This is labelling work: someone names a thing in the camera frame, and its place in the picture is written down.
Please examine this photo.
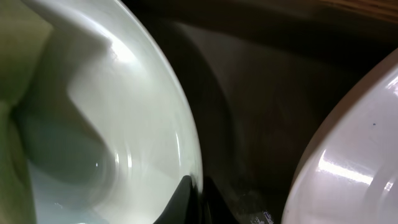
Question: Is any brown serving tray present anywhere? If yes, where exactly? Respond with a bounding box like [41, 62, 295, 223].
[126, 0, 397, 223]

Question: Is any white plate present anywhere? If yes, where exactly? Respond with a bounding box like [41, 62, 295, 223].
[281, 52, 397, 224]
[17, 1, 203, 223]

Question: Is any green yellow sponge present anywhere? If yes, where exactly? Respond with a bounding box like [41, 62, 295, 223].
[1, 0, 52, 223]

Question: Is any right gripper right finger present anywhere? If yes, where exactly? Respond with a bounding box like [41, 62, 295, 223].
[201, 177, 238, 224]

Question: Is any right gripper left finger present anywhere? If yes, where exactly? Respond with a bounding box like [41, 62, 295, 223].
[154, 175, 199, 224]

